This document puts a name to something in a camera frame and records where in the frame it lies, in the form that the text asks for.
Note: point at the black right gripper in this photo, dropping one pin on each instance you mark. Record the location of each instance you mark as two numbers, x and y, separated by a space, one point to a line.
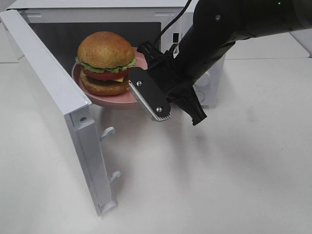
176 86

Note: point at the pink round plate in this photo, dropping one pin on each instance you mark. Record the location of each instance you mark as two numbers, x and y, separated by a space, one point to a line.
122 101

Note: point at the burger with lettuce and tomato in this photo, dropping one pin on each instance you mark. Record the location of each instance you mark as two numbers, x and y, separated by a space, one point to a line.
107 59

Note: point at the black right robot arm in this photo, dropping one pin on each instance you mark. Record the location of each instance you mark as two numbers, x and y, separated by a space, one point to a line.
217 25

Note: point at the lower white timer knob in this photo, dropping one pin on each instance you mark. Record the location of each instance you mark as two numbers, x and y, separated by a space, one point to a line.
203 80

